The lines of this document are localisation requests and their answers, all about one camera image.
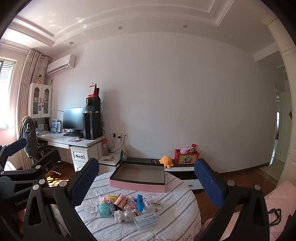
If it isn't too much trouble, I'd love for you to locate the black office chair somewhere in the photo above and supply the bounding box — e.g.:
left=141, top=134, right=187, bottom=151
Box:
left=18, top=115, right=62, bottom=176

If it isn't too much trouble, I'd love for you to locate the black computer monitor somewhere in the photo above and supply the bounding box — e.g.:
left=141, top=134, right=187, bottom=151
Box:
left=63, top=107, right=86, bottom=132

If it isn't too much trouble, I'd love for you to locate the black computer tower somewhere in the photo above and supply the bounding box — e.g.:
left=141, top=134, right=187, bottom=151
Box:
left=83, top=112, right=102, bottom=140

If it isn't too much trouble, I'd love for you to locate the red printed crate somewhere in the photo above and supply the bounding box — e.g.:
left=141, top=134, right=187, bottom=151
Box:
left=174, top=149, right=200, bottom=165

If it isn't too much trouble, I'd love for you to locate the pink storage box dark rim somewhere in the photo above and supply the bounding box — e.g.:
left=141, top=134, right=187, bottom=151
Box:
left=109, top=161, right=166, bottom=193

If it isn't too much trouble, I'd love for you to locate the window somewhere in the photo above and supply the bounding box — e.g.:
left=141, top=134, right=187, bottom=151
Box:
left=0, top=59, right=17, bottom=130

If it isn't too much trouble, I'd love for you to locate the red box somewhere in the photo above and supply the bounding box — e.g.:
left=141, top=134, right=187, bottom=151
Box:
left=88, top=83, right=101, bottom=98

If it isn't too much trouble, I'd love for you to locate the white air conditioner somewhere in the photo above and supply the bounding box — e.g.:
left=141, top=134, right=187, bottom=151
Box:
left=47, top=54, right=76, bottom=76

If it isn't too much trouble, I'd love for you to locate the black white low cabinet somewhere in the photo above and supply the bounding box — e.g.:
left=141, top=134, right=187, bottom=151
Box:
left=120, top=157, right=204, bottom=194

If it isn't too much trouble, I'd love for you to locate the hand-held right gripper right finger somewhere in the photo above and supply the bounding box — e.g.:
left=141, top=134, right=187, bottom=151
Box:
left=194, top=158, right=271, bottom=241

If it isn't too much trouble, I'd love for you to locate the white wardrobe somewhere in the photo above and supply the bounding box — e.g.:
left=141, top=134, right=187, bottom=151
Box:
left=262, top=14, right=296, bottom=186

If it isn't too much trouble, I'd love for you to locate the white striped quilt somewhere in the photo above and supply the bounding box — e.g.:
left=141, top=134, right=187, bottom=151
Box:
left=75, top=173, right=201, bottom=241

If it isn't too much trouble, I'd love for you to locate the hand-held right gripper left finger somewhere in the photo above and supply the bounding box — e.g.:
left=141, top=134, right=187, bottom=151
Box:
left=23, top=158, right=100, bottom=241

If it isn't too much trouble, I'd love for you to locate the pink bedding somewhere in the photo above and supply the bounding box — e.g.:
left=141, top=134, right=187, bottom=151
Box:
left=265, top=181, right=296, bottom=241

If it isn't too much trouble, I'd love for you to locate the beige curtain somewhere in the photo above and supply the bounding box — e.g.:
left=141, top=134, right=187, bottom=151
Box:
left=17, top=49, right=42, bottom=169

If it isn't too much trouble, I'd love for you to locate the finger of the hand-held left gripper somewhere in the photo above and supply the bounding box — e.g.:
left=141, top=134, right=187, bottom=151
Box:
left=29, top=148, right=62, bottom=179
left=0, top=139, right=26, bottom=173

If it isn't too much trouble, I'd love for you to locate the black speaker box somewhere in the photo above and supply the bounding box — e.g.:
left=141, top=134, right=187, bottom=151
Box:
left=86, top=97, right=101, bottom=113

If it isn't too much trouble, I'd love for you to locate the white door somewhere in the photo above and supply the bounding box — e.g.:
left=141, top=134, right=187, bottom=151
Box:
left=269, top=90, right=292, bottom=165

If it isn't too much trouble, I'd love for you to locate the white glass-door cabinet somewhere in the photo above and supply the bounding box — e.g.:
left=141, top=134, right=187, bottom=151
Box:
left=28, top=83, right=53, bottom=118

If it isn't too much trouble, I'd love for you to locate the clear plastic packet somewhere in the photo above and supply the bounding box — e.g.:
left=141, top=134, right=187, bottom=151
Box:
left=134, top=212, right=162, bottom=229

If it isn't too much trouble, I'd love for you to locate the white side table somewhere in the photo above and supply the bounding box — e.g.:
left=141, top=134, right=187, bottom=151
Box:
left=98, top=155, right=121, bottom=173

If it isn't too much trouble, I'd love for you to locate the blue white carton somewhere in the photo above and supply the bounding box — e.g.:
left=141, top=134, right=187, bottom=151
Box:
left=50, top=119, right=62, bottom=133

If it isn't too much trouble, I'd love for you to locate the yellow octopus plush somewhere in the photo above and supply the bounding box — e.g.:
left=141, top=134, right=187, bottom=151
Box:
left=159, top=156, right=174, bottom=168

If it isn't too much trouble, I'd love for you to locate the white desk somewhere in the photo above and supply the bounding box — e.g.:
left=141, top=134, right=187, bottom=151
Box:
left=36, top=132, right=103, bottom=172

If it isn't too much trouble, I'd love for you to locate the rose gold jar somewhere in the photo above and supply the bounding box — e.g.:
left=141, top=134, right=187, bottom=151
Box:
left=113, top=195, right=128, bottom=209

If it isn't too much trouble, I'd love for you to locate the teal round case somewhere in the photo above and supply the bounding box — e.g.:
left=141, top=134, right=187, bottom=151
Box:
left=97, top=203, right=114, bottom=218

